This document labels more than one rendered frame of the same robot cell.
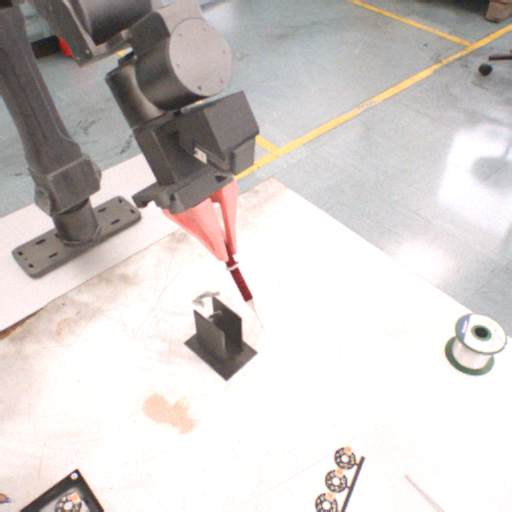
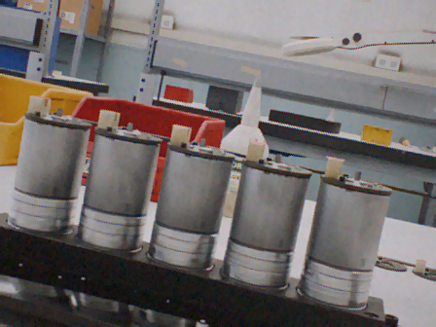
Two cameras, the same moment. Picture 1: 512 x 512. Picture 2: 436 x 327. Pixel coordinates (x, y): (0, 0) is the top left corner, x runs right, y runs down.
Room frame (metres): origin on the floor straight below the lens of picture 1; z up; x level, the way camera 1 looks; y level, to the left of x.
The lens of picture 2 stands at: (0.28, 0.43, 0.83)
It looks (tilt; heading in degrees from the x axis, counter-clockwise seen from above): 6 degrees down; 232
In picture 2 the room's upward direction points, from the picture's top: 11 degrees clockwise
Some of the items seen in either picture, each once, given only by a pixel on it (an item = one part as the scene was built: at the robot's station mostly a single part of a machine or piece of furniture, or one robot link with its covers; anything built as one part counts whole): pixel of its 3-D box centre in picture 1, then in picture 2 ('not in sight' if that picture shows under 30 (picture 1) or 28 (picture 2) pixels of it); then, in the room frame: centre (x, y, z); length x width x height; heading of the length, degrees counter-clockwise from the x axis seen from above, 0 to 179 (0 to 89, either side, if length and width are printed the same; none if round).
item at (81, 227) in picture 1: (73, 217); not in sight; (0.60, 0.28, 0.79); 0.20 x 0.07 x 0.08; 133
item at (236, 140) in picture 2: not in sight; (245, 144); (-0.03, 0.05, 0.80); 0.03 x 0.03 x 0.10
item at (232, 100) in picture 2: not in sight; (225, 99); (-1.36, -1.72, 0.80); 0.15 x 0.12 x 0.10; 43
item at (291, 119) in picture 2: not in sight; (305, 122); (-1.62, -1.54, 0.77); 0.24 x 0.16 x 0.04; 117
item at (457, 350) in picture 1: (474, 343); not in sight; (0.38, -0.28, 0.78); 0.06 x 0.06 x 0.05
